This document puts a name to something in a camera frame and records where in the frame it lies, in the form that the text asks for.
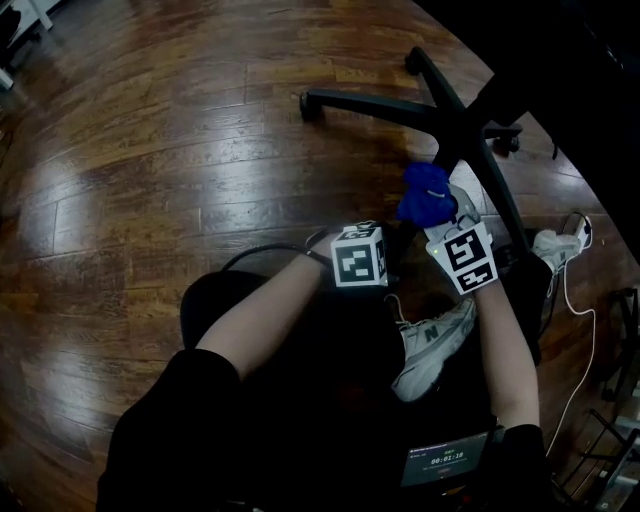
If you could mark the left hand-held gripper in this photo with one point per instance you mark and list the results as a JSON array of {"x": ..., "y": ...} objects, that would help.
[{"x": 357, "y": 260}]

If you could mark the person's black trousers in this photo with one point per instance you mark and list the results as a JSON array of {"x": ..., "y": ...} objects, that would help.
[{"x": 220, "y": 300}]

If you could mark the blue cloth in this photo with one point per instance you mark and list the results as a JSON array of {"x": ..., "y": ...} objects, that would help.
[{"x": 425, "y": 195}]

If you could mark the black smartphone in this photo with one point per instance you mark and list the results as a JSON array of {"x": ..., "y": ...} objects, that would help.
[{"x": 445, "y": 460}]

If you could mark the person's black shirt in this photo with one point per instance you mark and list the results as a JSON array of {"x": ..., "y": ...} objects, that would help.
[{"x": 200, "y": 440}]

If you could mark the person's right forearm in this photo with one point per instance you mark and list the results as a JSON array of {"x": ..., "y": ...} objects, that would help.
[{"x": 510, "y": 360}]

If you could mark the black office chair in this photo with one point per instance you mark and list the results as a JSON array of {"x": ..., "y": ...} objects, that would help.
[{"x": 550, "y": 50}]

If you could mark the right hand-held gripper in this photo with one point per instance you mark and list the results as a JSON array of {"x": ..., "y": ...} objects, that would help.
[{"x": 465, "y": 257}]

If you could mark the black metal rack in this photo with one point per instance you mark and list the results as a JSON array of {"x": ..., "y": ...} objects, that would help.
[{"x": 620, "y": 440}]

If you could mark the white desk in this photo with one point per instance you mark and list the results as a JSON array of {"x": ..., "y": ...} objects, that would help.
[{"x": 42, "y": 12}]

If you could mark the black desk chair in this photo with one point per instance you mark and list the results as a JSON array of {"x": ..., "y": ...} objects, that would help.
[{"x": 15, "y": 25}]

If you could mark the person's white sneaker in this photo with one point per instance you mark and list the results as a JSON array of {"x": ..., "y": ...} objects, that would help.
[
  {"x": 430, "y": 350},
  {"x": 555, "y": 247}
]

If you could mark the person's left forearm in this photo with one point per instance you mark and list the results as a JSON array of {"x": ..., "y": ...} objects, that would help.
[{"x": 260, "y": 320}]

